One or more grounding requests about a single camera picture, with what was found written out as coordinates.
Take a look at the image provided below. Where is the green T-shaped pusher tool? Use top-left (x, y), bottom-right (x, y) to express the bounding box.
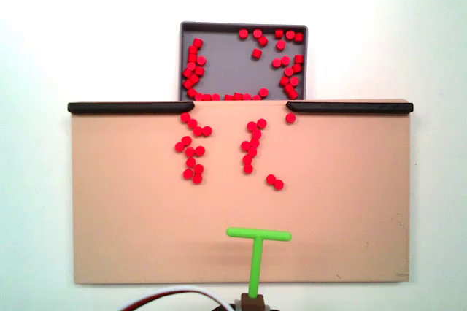
top-left (225, 226), bottom-right (293, 311)

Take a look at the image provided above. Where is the beige rectangular board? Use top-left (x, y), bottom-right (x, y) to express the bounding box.
top-left (69, 98), bottom-right (415, 285)

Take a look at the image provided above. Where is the grey plastic tray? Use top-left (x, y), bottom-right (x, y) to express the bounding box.
top-left (178, 20), bottom-right (309, 101)

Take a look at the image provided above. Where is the red white black gripper cable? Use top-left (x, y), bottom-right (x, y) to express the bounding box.
top-left (118, 284), bottom-right (238, 311)

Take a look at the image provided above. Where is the black edge rail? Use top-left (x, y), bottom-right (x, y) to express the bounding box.
top-left (285, 101), bottom-right (414, 115)
top-left (67, 101), bottom-right (196, 115)

